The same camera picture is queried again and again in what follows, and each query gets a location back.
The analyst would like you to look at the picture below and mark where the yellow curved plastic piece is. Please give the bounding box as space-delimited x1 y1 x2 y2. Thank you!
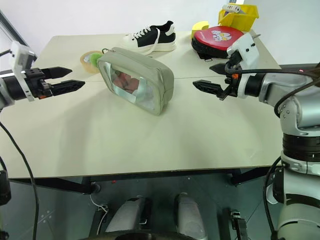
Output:
190 20 211 40

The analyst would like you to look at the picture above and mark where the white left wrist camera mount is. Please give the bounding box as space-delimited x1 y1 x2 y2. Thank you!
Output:
9 41 38 103

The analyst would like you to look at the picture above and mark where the thin white cable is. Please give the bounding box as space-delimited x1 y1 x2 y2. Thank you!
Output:
89 193 109 232

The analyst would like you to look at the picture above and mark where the white power strip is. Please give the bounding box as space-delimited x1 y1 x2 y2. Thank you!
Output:
222 3 242 14

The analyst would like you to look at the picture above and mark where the silver left robot leg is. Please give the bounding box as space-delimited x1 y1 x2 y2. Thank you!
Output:
104 196 152 237

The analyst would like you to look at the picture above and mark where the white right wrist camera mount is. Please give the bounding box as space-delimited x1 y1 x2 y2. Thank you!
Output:
226 32 260 67

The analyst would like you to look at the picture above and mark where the beige transparent toiletry bag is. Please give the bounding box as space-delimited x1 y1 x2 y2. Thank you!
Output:
96 46 175 117

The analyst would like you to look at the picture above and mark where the black and white sneaker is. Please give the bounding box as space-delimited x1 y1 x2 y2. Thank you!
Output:
122 20 178 56

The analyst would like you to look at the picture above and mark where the grey aluminium frame bar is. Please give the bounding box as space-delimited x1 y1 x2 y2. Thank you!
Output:
0 8 31 51

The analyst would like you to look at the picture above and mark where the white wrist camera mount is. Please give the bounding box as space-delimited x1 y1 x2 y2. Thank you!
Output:
9 41 38 103
226 32 260 67

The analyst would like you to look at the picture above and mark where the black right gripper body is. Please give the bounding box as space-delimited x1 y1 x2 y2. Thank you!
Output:
218 53 243 101

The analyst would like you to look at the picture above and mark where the yellow plastic bin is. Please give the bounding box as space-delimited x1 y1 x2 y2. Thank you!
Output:
217 4 260 32

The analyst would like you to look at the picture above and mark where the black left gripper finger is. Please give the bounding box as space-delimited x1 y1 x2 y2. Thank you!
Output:
42 66 74 80
51 79 86 97

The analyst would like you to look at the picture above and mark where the red round cartoon pad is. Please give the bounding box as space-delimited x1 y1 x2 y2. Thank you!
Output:
190 25 243 61

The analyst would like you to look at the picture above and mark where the green fluffy pompom charm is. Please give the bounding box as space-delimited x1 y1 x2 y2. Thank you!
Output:
88 52 101 69

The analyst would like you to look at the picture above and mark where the tan tape roll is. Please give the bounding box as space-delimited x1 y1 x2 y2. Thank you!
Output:
79 50 102 74

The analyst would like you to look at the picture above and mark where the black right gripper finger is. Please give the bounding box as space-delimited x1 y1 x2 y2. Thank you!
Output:
192 79 224 95
209 63 227 75

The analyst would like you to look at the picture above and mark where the silver robot leg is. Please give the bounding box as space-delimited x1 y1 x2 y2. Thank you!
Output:
104 196 152 237
174 192 209 240

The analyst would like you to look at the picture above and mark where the silver right robot leg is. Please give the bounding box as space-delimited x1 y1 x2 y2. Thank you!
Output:
174 192 209 240

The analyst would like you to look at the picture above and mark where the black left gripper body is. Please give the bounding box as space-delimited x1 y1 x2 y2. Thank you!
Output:
24 67 55 100

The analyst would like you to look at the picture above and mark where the black table frame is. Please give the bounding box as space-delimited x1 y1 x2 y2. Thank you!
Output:
7 164 276 196

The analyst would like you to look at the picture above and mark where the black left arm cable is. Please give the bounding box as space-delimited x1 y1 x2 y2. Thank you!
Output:
0 121 40 240

